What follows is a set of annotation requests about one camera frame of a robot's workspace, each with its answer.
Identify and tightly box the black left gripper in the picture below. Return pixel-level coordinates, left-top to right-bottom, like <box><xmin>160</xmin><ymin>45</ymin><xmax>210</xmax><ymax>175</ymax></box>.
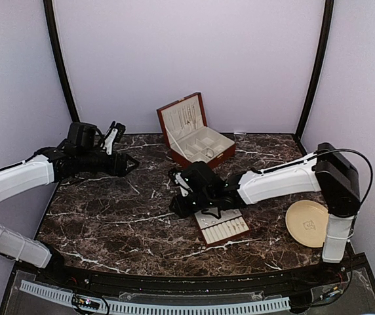
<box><xmin>77</xmin><ymin>150</ymin><xmax>140</xmax><ymax>177</ymax></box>

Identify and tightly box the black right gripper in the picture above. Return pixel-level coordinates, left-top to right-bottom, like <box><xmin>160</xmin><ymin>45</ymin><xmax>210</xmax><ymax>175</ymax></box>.
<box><xmin>168</xmin><ymin>191</ymin><xmax>215</xmax><ymax>219</ymax></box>

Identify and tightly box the red jewelry tray insert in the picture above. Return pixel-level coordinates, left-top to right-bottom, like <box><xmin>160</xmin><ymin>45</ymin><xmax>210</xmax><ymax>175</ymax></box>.
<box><xmin>194</xmin><ymin>209</ymin><xmax>250</xmax><ymax>247</ymax></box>

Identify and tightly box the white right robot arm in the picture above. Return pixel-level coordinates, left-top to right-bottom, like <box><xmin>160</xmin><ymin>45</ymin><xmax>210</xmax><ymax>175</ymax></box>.
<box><xmin>168</xmin><ymin>142</ymin><xmax>367</xmax><ymax>285</ymax></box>

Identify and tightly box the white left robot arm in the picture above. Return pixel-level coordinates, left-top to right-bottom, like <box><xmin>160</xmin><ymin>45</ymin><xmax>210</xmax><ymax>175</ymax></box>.
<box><xmin>0</xmin><ymin>121</ymin><xmax>139</xmax><ymax>286</ymax></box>

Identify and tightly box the red wooden jewelry box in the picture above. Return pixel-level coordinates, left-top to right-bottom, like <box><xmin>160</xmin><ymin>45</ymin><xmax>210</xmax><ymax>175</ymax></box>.
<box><xmin>157</xmin><ymin>92</ymin><xmax>236</xmax><ymax>169</ymax></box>

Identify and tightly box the beige round plate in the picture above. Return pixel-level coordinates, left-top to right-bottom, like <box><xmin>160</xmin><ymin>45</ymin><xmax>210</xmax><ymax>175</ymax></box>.
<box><xmin>285</xmin><ymin>200</ymin><xmax>328</xmax><ymax>248</ymax></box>

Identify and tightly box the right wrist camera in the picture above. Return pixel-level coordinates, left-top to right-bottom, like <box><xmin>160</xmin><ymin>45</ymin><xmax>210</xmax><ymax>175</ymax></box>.
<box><xmin>168</xmin><ymin>168</ymin><xmax>191</xmax><ymax>197</ymax></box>

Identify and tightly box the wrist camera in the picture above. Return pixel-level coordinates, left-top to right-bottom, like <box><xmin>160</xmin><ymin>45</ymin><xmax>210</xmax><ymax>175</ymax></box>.
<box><xmin>101</xmin><ymin>121</ymin><xmax>126</xmax><ymax>155</ymax></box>
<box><xmin>168</xmin><ymin>168</ymin><xmax>191</xmax><ymax>197</ymax></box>

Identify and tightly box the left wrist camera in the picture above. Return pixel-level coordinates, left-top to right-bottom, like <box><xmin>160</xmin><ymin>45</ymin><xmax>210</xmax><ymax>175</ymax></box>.
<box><xmin>101</xmin><ymin>121</ymin><xmax>126</xmax><ymax>155</ymax></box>

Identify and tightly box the white slotted cable duct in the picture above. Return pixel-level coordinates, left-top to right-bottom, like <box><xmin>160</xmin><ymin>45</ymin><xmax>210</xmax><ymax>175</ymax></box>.
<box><xmin>19</xmin><ymin>280</ymin><xmax>291</xmax><ymax>314</ymax></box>

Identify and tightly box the left black frame post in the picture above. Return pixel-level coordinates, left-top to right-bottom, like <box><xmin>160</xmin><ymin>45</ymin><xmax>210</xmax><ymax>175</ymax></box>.
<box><xmin>43</xmin><ymin>0</ymin><xmax>81</xmax><ymax>123</ymax></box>

